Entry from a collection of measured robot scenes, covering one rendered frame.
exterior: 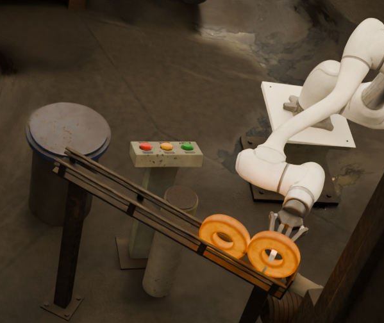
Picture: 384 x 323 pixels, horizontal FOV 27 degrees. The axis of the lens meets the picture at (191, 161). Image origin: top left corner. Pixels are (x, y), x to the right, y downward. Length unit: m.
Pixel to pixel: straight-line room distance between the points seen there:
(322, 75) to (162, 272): 1.04
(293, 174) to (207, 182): 1.05
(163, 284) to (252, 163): 0.71
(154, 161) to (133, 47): 1.53
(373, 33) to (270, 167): 0.60
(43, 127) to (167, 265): 0.69
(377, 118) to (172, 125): 1.01
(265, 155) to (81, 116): 0.84
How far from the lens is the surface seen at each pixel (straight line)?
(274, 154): 2.61
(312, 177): 2.59
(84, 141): 3.03
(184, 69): 4.15
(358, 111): 3.34
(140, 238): 3.13
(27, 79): 3.93
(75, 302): 3.08
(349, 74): 2.75
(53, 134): 3.04
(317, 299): 2.18
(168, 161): 2.78
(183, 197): 2.78
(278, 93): 3.56
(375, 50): 2.79
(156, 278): 3.05
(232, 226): 2.36
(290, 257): 2.36
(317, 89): 3.35
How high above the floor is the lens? 2.54
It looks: 44 degrees down
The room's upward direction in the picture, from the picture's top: 15 degrees clockwise
